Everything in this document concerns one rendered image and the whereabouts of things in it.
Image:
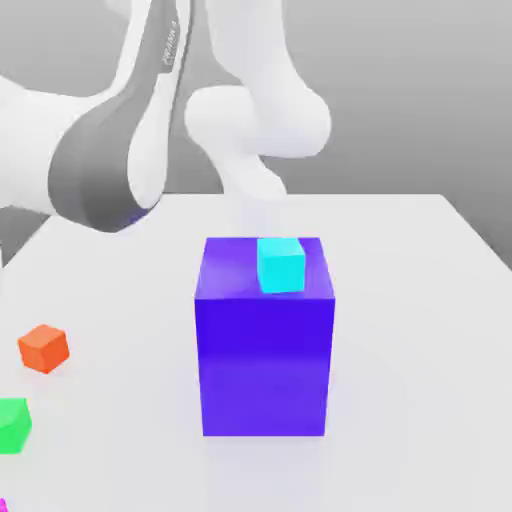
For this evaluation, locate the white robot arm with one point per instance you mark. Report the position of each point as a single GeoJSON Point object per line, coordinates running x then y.
{"type": "Point", "coordinates": [256, 104]}

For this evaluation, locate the small cyan cube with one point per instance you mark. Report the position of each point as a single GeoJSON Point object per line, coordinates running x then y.
{"type": "Point", "coordinates": [281, 267]}

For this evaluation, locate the small orange cube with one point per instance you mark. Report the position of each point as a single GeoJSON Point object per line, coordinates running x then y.
{"type": "Point", "coordinates": [43, 349]}

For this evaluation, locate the small green cube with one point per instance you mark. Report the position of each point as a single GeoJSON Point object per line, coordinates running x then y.
{"type": "Point", "coordinates": [12, 426]}

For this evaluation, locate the large purple box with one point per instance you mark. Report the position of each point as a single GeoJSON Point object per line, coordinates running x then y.
{"type": "Point", "coordinates": [264, 360]}

